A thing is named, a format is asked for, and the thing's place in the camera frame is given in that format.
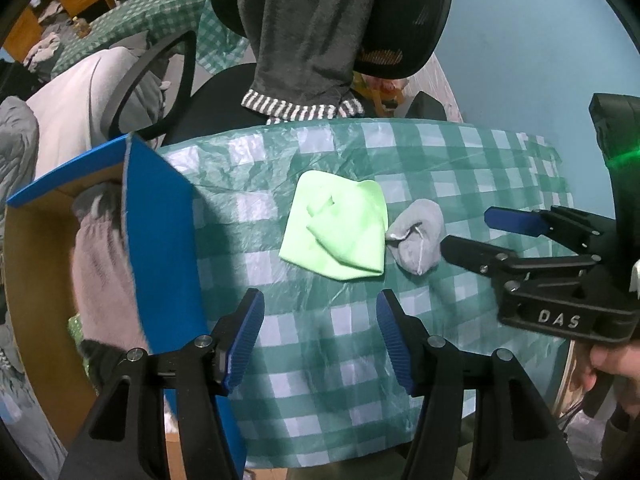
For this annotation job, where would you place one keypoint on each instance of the amber bottle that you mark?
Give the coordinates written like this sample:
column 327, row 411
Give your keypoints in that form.
column 80, row 27

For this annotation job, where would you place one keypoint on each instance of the checkered cloth covered table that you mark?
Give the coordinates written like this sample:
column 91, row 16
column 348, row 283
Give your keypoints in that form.
column 150, row 15

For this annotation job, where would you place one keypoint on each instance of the green glitter cloth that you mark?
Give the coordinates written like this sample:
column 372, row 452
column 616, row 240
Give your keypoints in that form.
column 75, row 332

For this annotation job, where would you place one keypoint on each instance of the pale pink sweatshirt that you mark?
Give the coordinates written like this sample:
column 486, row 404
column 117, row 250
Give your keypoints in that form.
column 75, row 95

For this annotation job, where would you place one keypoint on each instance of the black sock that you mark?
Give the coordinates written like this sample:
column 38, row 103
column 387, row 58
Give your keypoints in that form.
column 102, row 362

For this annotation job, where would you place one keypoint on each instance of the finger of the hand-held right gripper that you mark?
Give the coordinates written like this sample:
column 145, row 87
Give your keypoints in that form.
column 470, row 250
column 510, row 220

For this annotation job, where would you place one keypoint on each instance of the black office chair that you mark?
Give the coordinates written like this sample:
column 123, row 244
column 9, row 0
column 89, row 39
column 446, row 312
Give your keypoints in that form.
column 415, row 10

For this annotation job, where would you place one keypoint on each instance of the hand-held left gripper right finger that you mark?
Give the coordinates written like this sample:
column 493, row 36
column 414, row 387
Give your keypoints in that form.
column 395, row 345

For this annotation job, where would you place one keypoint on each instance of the orange and white item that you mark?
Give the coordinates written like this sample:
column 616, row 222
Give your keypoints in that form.
column 382, row 91

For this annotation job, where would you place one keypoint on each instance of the grey crumpled cloth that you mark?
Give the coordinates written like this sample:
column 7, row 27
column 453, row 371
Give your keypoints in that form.
column 44, row 51

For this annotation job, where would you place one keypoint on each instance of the grey quilted jacket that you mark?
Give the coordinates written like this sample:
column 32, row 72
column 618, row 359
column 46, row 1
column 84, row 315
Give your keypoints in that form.
column 17, row 150

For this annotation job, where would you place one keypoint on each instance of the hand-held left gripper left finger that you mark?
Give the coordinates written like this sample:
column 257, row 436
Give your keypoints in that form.
column 245, row 340

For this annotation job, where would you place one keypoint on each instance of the pink sock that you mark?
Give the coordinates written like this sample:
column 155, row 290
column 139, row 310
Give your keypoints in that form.
column 102, row 280

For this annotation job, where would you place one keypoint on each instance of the light grey sock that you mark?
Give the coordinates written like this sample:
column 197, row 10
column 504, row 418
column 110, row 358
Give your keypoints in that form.
column 417, row 240

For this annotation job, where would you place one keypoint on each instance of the blue cardboard box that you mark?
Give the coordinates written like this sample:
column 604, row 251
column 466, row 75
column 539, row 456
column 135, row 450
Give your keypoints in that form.
column 160, row 240

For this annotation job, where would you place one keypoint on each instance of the light green cloth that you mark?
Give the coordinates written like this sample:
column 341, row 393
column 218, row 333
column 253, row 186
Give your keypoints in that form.
column 340, row 230

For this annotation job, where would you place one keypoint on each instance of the person's right hand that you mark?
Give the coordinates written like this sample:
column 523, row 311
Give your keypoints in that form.
column 615, row 362

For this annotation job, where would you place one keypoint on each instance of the green checkered tablecloth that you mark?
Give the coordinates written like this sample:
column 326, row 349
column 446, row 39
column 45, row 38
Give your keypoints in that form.
column 310, row 400

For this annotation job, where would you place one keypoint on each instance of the dark grey sweater striped cuffs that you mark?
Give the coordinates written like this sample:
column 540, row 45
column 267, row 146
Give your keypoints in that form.
column 300, row 35

